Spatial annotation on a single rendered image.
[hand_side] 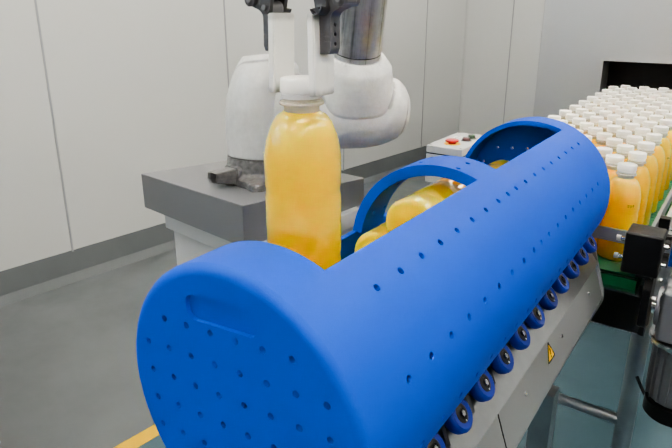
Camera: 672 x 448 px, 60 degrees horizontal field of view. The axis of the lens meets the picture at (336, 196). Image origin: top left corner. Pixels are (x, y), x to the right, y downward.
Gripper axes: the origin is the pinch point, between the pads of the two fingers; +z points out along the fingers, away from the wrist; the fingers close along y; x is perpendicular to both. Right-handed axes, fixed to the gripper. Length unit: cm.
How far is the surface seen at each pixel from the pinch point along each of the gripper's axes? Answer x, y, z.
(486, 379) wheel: 23.2, 12.1, 42.6
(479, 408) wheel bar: 22, 12, 46
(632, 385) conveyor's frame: 119, 22, 96
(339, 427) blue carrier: -11.8, 12.5, 26.3
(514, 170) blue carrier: 38.8, 8.2, 18.1
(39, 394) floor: 50, -172, 140
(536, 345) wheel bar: 44, 13, 48
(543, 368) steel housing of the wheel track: 45, 14, 52
